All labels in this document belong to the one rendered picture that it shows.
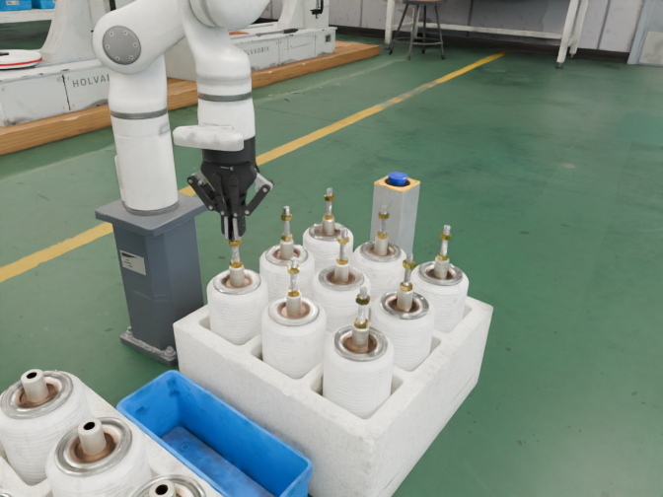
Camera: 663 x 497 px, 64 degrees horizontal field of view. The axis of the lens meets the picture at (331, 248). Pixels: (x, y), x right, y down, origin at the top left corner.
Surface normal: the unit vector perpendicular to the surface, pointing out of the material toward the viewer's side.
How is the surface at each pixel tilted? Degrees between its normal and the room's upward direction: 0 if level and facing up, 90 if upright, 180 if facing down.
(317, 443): 90
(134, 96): 18
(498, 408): 0
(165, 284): 88
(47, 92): 90
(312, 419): 90
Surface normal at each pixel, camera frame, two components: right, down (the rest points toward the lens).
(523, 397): 0.03, -0.88
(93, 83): 0.86, 0.26
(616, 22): -0.51, 0.40
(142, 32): 0.18, 0.43
